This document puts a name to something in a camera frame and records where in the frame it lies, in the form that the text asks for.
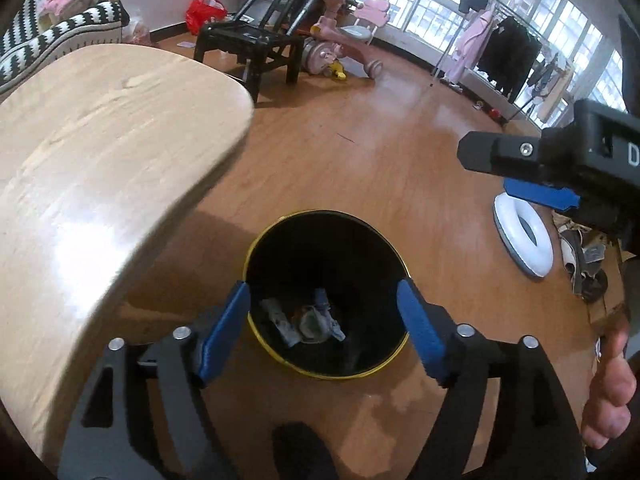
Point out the black bin with yellow rim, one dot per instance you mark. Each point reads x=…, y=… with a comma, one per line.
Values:
x=325, y=260

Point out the grey white wrapper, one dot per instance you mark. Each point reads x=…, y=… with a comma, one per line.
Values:
x=280, y=322

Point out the black wooden chair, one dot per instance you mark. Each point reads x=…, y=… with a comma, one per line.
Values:
x=250, y=35

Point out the red plastic bag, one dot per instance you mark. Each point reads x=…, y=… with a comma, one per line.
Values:
x=205, y=12

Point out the pile of worn shoes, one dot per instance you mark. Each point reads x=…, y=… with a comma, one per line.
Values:
x=582, y=265

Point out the grey paper ball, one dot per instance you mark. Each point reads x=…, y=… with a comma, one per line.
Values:
x=317, y=327

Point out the pink child chair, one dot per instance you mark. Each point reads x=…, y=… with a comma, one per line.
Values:
x=372, y=12

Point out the small blue wrapper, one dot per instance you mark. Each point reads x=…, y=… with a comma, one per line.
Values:
x=321, y=300

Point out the yellow toy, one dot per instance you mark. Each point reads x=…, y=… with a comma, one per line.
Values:
x=338, y=70

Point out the beige hanging garment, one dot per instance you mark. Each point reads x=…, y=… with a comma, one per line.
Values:
x=557, y=90

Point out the pink toddler ride-on scooter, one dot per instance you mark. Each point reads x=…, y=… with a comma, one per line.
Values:
x=325, y=47

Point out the black hanging jacket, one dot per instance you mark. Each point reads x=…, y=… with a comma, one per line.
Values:
x=510, y=55

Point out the pink plastic bag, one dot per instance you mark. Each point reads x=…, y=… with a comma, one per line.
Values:
x=136, y=32

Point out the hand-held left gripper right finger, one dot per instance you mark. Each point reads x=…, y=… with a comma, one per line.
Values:
x=420, y=330

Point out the metal clothes rack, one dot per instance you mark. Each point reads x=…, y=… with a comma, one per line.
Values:
x=525, y=22

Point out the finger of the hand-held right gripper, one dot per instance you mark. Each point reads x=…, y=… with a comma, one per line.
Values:
x=495, y=152
x=540, y=195

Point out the person's right hand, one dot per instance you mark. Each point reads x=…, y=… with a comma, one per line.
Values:
x=607, y=385

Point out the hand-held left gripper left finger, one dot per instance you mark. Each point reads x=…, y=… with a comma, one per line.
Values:
x=225, y=330

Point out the person's black socked foot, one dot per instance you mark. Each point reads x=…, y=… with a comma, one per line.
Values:
x=305, y=452

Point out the black white patterned sofa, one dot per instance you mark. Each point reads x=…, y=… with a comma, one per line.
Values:
x=75, y=27

